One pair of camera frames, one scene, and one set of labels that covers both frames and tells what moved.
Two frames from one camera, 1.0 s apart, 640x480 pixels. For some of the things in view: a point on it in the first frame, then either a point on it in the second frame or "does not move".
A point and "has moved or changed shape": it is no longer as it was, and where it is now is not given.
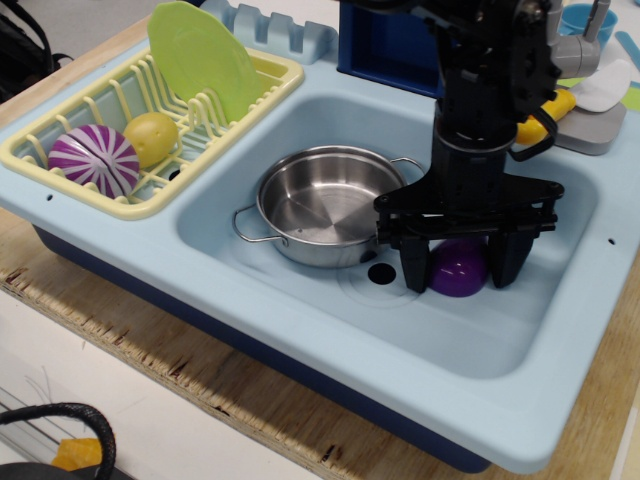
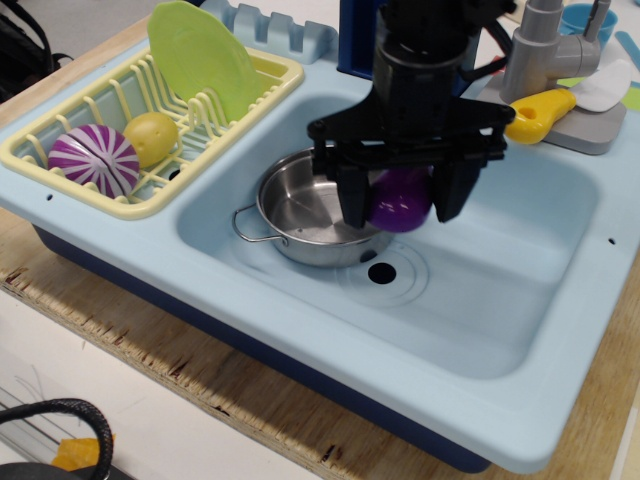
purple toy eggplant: [458, 266] has moved or changed shape
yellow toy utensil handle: [532, 130] does not move
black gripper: [468, 193] -> [413, 116]
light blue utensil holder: [318, 42] does not move
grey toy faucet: [583, 129] does not move
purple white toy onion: [98, 157] does not move
